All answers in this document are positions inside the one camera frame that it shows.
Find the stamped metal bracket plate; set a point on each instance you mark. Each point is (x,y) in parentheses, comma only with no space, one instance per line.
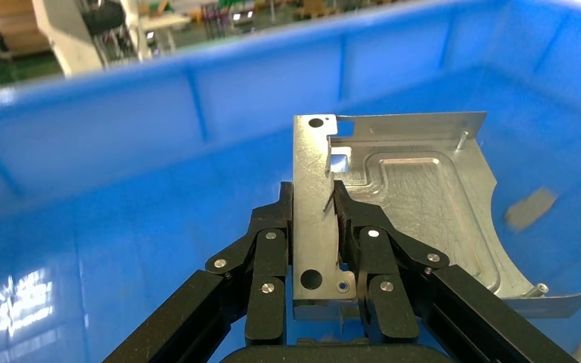
(421,200)

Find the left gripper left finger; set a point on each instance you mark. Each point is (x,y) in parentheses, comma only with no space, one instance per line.
(265,260)

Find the blue plastic bin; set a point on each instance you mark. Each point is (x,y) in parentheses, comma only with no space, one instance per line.
(120,200)

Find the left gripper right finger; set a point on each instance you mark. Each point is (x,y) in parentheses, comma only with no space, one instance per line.
(375,260)

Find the white machine column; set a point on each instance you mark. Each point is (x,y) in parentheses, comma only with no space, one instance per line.
(65,35)

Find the grey tape patch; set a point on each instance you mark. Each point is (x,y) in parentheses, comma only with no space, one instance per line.
(530,210)

